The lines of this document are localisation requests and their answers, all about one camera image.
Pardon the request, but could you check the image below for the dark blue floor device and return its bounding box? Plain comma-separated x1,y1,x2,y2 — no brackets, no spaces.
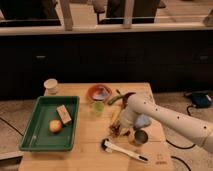
190,93,212,108

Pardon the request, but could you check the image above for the green plastic tray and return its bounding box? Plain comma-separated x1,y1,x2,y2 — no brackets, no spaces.
19,96,79,152

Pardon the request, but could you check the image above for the black floor cable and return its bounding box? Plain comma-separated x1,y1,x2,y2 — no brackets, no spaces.
165,104,198,171

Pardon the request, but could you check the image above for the dark eggplant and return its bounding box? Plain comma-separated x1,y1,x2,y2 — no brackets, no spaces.
122,92,136,109

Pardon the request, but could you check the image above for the yellow red apple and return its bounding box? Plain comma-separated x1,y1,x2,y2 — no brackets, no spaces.
49,120,62,133

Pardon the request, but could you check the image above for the orange bowl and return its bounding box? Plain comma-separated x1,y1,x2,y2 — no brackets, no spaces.
87,84,112,102

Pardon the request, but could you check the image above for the dark red grape bunch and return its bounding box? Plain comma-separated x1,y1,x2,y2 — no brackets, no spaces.
109,121,130,137

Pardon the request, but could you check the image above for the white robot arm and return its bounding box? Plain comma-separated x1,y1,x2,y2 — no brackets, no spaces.
119,93,213,154

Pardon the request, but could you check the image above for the green cucumber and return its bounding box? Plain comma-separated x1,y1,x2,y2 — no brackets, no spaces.
107,95,124,106

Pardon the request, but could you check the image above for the white paper cup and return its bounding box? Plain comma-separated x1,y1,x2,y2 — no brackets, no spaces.
44,78,58,94

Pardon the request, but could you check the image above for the green plastic cup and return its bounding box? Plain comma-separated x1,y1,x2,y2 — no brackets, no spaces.
92,101,104,116

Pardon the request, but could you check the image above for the blue cloth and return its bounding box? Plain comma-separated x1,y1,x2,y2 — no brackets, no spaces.
134,114,151,130

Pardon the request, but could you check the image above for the beige sponge block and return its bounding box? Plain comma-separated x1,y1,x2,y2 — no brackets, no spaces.
56,105,72,125

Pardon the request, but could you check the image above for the metal cup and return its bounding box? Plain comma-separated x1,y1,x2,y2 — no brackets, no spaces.
133,130,148,146

